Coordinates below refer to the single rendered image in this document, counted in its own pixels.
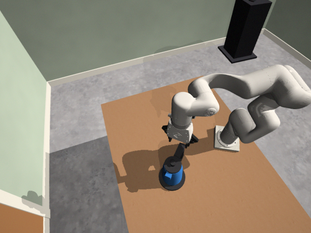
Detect blue kettle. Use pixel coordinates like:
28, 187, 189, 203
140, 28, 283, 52
162, 143, 185, 186

